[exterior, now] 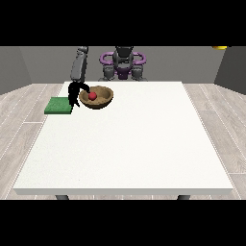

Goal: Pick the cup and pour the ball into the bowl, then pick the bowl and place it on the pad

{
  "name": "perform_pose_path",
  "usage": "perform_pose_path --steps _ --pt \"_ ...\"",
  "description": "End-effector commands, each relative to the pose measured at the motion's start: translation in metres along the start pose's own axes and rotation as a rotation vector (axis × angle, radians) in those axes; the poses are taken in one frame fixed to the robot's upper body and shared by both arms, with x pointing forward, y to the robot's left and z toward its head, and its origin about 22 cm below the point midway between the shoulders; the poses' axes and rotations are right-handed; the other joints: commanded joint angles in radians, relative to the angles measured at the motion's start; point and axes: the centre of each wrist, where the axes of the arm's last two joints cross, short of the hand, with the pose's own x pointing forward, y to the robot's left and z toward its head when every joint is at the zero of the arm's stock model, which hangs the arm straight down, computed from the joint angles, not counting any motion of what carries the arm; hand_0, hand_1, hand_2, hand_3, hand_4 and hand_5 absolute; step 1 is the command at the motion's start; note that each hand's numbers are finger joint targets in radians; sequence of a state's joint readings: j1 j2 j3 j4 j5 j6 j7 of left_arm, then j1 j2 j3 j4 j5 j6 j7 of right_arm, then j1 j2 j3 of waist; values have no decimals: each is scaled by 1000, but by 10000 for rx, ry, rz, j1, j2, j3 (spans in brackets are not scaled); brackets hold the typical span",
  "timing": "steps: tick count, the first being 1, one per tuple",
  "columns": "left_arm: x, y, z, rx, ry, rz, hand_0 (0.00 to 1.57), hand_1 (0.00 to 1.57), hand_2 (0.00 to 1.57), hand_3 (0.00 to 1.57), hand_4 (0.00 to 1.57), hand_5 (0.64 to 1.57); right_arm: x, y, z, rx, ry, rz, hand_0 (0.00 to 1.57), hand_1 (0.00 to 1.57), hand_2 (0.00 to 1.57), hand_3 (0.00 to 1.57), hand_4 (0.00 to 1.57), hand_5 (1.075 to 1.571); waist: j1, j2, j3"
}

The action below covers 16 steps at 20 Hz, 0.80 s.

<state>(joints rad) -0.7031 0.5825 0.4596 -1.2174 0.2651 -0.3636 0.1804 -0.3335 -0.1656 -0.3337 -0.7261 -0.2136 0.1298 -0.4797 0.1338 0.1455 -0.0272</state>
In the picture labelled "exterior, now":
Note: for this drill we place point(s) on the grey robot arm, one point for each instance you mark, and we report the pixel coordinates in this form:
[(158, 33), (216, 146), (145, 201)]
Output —
[(78, 68)]

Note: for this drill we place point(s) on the small red ball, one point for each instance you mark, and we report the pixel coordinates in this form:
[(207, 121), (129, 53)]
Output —
[(92, 96)]

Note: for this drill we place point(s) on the brown wooden bowl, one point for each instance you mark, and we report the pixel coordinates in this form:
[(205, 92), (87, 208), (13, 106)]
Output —
[(102, 96)]

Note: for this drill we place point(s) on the green square pad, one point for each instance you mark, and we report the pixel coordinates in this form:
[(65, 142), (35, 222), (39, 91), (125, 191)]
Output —
[(57, 106)]

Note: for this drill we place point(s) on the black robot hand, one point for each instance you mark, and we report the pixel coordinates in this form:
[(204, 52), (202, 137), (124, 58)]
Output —
[(73, 93)]

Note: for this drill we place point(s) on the dark table leg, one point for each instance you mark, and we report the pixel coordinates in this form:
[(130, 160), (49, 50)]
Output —
[(184, 197), (62, 197)]

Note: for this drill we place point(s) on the yellow cup with melon print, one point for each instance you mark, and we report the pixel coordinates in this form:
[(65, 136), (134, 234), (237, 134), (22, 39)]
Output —
[(219, 47)]

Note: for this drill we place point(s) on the grey robot trunk purple rings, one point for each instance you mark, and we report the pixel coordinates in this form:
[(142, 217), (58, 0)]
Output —
[(123, 65)]

